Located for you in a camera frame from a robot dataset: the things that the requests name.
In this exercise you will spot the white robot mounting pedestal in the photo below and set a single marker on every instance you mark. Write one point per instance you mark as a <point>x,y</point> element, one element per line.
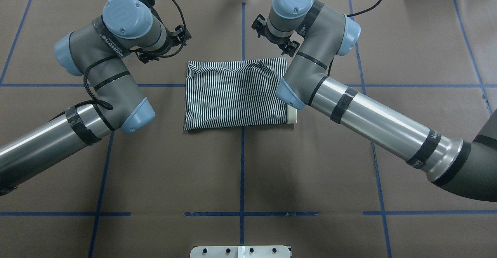
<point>257,251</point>

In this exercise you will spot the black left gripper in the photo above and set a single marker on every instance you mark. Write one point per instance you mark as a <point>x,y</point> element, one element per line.
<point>172,44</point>

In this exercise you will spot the navy white striped polo shirt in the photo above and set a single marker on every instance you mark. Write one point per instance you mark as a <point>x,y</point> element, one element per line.
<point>235,93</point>

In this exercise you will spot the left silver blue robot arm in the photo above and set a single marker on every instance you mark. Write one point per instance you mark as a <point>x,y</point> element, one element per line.
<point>96,53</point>

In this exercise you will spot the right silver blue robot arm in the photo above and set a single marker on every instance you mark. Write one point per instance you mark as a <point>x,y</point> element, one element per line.
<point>313,34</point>

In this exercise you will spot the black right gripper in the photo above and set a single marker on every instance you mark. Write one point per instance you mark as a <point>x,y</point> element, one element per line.
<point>276,39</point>

